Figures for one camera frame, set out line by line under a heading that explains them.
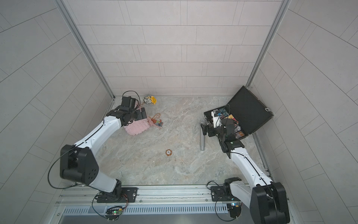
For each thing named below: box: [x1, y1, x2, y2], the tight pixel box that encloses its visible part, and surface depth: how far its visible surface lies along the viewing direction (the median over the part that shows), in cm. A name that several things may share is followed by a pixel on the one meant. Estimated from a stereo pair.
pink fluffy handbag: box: [123, 117, 154, 136], surface depth 95 cm
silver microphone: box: [199, 118, 206, 152], surface depth 91 cm
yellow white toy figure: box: [143, 95, 158, 105], surface depth 110 cm
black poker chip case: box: [203, 85, 275, 140], surface depth 95 cm
